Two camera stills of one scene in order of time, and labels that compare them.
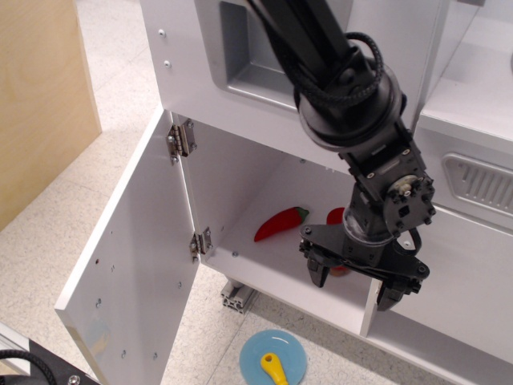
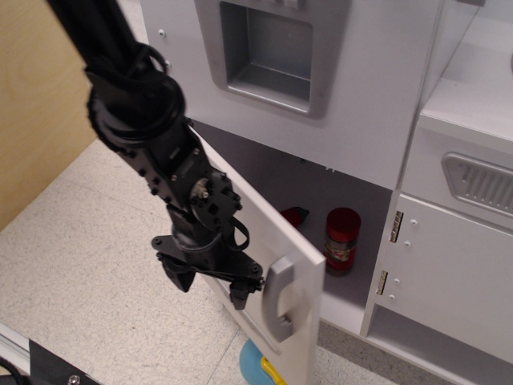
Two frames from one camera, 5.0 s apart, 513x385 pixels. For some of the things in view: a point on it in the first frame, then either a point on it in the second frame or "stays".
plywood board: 49,110 stays
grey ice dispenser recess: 244,56 stays
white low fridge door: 129,292 → 287,310
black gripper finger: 391,293 → 240,292
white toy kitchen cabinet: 256,177 stays
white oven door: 469,291 stays
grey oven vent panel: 479,182 stays
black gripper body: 364,241 → 211,250
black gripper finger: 318,271 → 179,273
